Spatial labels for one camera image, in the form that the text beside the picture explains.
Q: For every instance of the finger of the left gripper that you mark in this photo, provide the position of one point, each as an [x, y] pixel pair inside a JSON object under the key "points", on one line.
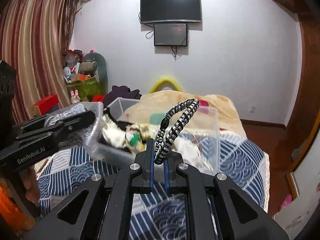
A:
{"points": [[62, 128], [29, 125]]}

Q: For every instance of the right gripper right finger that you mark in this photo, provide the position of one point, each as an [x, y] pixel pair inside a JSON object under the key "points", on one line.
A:
{"points": [[215, 207]]}

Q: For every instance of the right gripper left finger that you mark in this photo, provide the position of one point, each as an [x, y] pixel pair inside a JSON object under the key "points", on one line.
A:
{"points": [[101, 207]]}

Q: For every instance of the clear plastic storage box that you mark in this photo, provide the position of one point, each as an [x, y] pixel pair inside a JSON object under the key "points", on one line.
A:
{"points": [[106, 140]]}

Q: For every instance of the floral fabric scrunchie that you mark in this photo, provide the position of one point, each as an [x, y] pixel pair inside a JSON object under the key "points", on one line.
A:
{"points": [[136, 136]]}

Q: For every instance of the pink bunny toy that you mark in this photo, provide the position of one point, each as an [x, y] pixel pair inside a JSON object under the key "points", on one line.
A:
{"points": [[75, 98]]}

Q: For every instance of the red box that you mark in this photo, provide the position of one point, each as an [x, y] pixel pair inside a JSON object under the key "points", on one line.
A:
{"points": [[46, 105]]}

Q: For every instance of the green storage box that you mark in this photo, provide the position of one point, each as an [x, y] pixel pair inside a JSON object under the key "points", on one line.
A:
{"points": [[87, 89]]}

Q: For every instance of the dark purple garment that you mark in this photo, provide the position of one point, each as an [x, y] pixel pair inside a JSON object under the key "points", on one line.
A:
{"points": [[121, 92]]}

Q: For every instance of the grey plush toy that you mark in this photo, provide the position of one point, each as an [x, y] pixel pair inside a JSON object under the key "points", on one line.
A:
{"points": [[95, 65]]}

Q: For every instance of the white cloth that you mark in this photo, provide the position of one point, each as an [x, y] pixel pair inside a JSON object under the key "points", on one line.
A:
{"points": [[191, 154]]}

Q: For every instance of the striped curtain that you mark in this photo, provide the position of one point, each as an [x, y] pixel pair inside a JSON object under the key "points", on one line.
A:
{"points": [[34, 35]]}

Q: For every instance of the beige patchwork blanket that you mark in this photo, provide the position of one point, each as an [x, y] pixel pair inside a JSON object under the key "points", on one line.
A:
{"points": [[158, 103]]}

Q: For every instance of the brown wooden door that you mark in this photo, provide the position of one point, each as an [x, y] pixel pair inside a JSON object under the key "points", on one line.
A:
{"points": [[304, 122]]}

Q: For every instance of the small wall monitor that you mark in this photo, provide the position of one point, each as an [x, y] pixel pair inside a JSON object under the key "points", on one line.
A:
{"points": [[171, 34]]}

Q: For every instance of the large wall television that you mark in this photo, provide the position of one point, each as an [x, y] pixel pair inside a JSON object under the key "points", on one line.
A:
{"points": [[156, 11]]}

